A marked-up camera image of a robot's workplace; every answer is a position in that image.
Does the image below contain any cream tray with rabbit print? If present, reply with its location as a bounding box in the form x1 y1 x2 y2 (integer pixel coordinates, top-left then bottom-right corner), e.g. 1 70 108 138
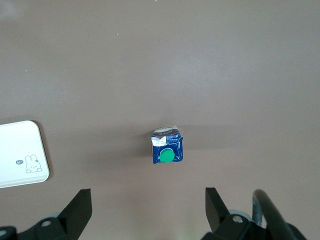
0 120 50 189

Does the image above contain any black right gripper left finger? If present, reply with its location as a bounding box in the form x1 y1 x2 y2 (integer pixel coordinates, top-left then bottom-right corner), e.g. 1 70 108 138
27 189 93 240

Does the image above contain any blue milk carton green cap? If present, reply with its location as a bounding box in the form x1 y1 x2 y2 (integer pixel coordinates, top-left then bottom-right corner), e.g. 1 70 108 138
150 125 185 166

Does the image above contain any brown table cover mat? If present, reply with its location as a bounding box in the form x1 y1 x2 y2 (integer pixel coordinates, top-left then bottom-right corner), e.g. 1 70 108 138
0 0 320 240

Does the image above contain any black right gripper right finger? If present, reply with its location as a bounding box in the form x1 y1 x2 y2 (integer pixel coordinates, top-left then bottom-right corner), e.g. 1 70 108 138
202 187 253 240

